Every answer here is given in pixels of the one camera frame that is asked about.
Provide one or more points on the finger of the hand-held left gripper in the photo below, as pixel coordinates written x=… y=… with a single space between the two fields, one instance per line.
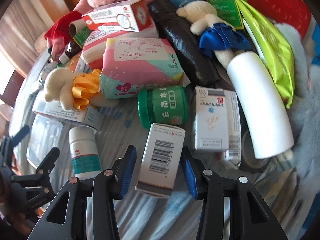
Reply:
x=21 y=133
x=48 y=160

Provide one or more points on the pink teal tissue pack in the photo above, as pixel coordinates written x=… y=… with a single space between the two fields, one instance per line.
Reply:
x=140 y=65

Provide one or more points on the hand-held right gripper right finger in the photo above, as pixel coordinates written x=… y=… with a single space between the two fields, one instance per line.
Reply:
x=191 y=177

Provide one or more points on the cream plush blue skirt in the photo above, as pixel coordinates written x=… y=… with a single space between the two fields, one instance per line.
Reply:
x=200 y=17

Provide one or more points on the white pill bottle green label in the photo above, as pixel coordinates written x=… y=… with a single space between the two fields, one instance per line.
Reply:
x=83 y=152

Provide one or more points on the green label box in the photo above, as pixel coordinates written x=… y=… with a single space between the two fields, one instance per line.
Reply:
x=222 y=5

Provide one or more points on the cardboard tube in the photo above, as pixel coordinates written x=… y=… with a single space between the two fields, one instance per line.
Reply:
x=76 y=26

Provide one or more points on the grey-blue plush toy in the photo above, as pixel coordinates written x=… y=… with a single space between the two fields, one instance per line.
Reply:
x=307 y=130

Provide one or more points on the clear tape roll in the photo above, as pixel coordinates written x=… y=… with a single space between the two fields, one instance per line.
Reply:
x=246 y=160

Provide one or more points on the brown glass bottle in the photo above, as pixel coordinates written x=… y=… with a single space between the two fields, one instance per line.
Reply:
x=72 y=48

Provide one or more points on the dark glossy wrapped bundle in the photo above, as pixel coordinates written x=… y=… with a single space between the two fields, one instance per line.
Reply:
x=180 y=37

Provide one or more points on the lime green packet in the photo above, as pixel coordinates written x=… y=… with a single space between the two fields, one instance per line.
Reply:
x=272 y=55

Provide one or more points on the pink white striped pack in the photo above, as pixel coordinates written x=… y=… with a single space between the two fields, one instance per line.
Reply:
x=92 y=47

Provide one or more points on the white barcode medicine box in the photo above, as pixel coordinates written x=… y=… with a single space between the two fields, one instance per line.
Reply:
x=160 y=160

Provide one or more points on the white paper roll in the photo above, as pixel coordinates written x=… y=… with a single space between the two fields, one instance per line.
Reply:
x=260 y=100

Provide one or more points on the white flat carton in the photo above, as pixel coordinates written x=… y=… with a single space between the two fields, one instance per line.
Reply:
x=82 y=117

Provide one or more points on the red small suitcase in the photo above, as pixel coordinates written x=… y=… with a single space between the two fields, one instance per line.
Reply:
x=280 y=7

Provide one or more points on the green round jar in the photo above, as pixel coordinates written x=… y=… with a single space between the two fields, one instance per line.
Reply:
x=162 y=105

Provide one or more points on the red white medicine box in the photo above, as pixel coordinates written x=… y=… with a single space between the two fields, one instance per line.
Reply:
x=112 y=17

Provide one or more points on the beige curtain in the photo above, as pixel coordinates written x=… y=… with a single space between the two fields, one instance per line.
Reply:
x=22 y=35

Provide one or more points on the cream plush yellow skirt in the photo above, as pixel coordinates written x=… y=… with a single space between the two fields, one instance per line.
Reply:
x=57 y=85

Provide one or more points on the white grey medicine box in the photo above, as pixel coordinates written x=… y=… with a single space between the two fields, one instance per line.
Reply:
x=211 y=120

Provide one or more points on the small green box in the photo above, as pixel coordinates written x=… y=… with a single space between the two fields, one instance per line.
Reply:
x=82 y=37

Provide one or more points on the clear plastic box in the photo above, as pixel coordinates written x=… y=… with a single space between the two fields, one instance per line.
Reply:
x=45 y=135

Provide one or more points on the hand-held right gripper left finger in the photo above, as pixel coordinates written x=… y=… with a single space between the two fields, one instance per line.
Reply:
x=126 y=175

